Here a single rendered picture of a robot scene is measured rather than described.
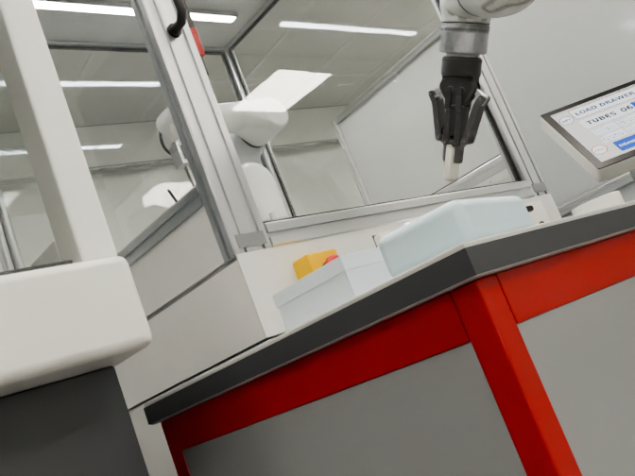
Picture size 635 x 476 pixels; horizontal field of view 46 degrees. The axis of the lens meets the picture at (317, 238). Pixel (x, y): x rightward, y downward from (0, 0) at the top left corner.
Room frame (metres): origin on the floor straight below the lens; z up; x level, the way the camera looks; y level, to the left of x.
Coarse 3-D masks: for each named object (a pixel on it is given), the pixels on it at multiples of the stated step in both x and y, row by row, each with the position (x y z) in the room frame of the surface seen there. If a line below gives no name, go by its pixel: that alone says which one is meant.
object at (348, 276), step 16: (352, 256) 0.77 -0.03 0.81; (368, 256) 0.78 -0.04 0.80; (320, 272) 0.78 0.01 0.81; (336, 272) 0.76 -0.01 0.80; (352, 272) 0.76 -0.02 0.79; (368, 272) 0.78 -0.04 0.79; (384, 272) 0.79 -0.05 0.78; (288, 288) 0.82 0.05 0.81; (304, 288) 0.80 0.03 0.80; (320, 288) 0.79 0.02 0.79; (336, 288) 0.77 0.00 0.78; (352, 288) 0.76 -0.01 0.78; (368, 288) 0.77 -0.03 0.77; (288, 304) 0.83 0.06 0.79; (304, 304) 0.81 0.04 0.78; (320, 304) 0.80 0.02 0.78; (336, 304) 0.78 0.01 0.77; (288, 320) 0.84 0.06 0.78; (304, 320) 0.82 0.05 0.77
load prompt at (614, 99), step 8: (632, 88) 2.11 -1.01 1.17; (608, 96) 2.11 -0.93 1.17; (616, 96) 2.10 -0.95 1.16; (624, 96) 2.10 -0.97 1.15; (632, 96) 2.09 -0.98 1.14; (592, 104) 2.10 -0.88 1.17; (600, 104) 2.10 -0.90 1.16; (608, 104) 2.09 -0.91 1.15; (616, 104) 2.08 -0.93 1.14; (576, 112) 2.09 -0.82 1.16; (584, 112) 2.09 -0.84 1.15; (592, 112) 2.08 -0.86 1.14
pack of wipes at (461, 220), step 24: (432, 216) 0.65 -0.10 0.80; (456, 216) 0.64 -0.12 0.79; (480, 216) 0.66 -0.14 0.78; (504, 216) 0.70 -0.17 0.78; (528, 216) 0.74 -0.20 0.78; (384, 240) 0.68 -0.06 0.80; (408, 240) 0.67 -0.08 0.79; (432, 240) 0.65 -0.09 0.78; (456, 240) 0.64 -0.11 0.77; (408, 264) 0.67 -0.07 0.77
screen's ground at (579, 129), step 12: (612, 108) 2.07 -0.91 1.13; (576, 120) 2.07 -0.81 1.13; (588, 120) 2.06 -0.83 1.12; (600, 120) 2.05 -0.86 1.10; (612, 120) 2.04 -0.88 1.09; (576, 132) 2.04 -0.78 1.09; (588, 132) 2.03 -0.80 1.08; (588, 144) 1.99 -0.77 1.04; (612, 144) 1.97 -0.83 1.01; (600, 156) 1.95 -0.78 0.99; (612, 156) 1.94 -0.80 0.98
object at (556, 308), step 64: (448, 256) 0.60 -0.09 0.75; (512, 256) 0.63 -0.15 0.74; (576, 256) 0.72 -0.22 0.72; (320, 320) 0.72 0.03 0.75; (384, 320) 0.68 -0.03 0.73; (448, 320) 0.63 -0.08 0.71; (512, 320) 0.62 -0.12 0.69; (576, 320) 0.69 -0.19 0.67; (192, 384) 0.91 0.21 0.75; (256, 384) 0.84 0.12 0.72; (320, 384) 0.76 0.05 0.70; (384, 384) 0.71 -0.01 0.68; (448, 384) 0.65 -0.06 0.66; (512, 384) 0.61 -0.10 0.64; (576, 384) 0.66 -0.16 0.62; (192, 448) 0.97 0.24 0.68; (256, 448) 0.87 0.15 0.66; (320, 448) 0.79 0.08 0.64; (384, 448) 0.73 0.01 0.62; (448, 448) 0.67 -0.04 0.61; (512, 448) 0.63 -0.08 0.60; (576, 448) 0.63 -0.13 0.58
